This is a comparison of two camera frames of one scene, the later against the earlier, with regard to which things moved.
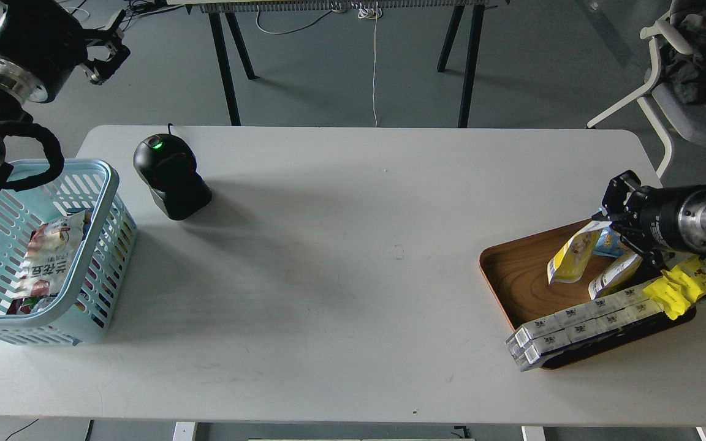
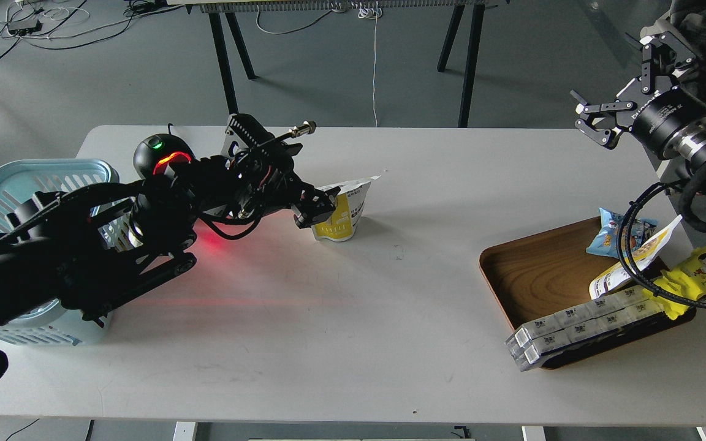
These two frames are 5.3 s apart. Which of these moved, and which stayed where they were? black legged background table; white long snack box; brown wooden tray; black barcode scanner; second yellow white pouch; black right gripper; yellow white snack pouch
Moved: black right gripper; yellow white snack pouch
Stayed: black barcode scanner; second yellow white pouch; brown wooden tray; black legged background table; white long snack box
